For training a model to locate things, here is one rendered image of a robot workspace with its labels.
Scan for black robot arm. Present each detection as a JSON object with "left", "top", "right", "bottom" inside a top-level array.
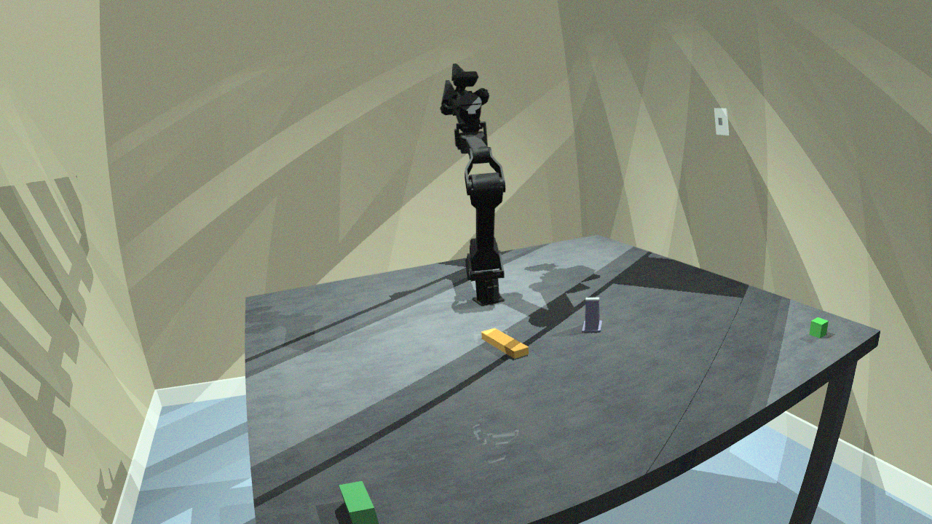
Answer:
[{"left": 454, "top": 88, "right": 505, "bottom": 306}]

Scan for green rectangular block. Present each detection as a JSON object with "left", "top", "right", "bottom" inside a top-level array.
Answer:
[{"left": 339, "top": 481, "right": 379, "bottom": 524}]

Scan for green cube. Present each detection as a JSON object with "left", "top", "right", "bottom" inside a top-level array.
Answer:
[{"left": 809, "top": 317, "right": 829, "bottom": 338}]

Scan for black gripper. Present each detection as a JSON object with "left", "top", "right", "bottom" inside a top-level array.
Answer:
[{"left": 440, "top": 63, "right": 478, "bottom": 116}]

